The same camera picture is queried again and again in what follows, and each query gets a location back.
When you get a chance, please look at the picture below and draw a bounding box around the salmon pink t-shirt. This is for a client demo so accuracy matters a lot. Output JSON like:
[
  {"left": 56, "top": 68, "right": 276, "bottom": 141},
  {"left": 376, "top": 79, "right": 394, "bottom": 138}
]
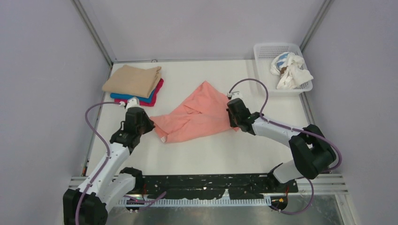
[{"left": 150, "top": 81, "right": 239, "bottom": 143}]

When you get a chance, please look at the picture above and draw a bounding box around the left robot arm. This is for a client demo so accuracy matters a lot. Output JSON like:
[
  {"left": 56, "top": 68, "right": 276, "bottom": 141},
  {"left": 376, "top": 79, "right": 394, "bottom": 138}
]
[{"left": 63, "top": 106, "right": 154, "bottom": 225}]

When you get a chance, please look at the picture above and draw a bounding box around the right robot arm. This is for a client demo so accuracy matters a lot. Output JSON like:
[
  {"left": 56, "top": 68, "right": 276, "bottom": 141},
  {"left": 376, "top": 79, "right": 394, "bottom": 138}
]
[{"left": 227, "top": 98, "right": 337, "bottom": 184}]

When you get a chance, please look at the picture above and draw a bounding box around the magenta folded t-shirt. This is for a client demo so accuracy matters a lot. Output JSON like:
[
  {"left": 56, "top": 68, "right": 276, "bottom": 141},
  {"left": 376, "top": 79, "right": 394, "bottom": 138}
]
[{"left": 110, "top": 79, "right": 164, "bottom": 107}]

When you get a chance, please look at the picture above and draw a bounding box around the blue folded t-shirt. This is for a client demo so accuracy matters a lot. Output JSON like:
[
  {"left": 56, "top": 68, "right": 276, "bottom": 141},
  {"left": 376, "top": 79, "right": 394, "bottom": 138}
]
[{"left": 110, "top": 89, "right": 156, "bottom": 104}]

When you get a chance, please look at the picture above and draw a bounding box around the beige folded t-shirt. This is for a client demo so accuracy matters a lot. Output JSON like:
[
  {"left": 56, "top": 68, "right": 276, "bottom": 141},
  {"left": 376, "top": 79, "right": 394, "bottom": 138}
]
[{"left": 102, "top": 65, "right": 161, "bottom": 98}]

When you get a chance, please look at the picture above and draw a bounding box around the white plastic basket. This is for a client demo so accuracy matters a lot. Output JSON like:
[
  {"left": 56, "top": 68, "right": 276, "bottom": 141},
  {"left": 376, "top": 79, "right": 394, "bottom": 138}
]
[{"left": 253, "top": 43, "right": 313, "bottom": 97}]

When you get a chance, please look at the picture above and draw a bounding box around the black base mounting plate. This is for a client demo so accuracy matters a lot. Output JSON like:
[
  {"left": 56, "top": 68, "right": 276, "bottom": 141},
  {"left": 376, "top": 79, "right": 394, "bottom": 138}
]
[{"left": 129, "top": 173, "right": 298, "bottom": 200}]

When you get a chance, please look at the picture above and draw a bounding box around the white crumpled t-shirt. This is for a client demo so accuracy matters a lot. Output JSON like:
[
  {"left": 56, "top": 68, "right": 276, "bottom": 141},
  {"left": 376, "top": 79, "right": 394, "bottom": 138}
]
[{"left": 270, "top": 52, "right": 314, "bottom": 90}]

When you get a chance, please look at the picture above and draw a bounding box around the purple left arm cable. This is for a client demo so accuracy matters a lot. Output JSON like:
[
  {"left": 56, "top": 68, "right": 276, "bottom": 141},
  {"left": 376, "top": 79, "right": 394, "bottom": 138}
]
[{"left": 74, "top": 101, "right": 167, "bottom": 225}]

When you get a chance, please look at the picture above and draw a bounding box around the white slotted cable duct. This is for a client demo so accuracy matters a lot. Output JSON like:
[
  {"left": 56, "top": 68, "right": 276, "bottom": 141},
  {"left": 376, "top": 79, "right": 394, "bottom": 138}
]
[{"left": 118, "top": 197, "right": 272, "bottom": 208}]

